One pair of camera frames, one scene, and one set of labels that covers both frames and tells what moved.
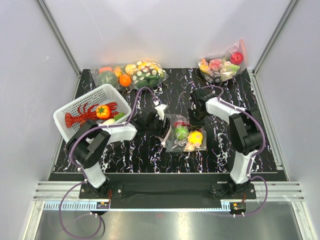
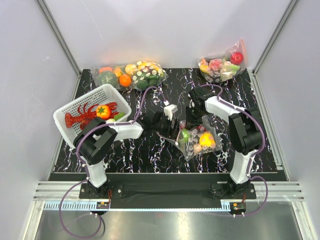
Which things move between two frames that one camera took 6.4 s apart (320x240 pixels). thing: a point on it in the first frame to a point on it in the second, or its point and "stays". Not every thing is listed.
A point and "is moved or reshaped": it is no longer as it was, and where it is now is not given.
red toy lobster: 91,114 stays
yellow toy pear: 195,137 to 207,139
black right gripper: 192,122 stays
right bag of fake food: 228,66 stays
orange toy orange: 125,80 stays
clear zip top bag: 182,138 is moved or reshaped
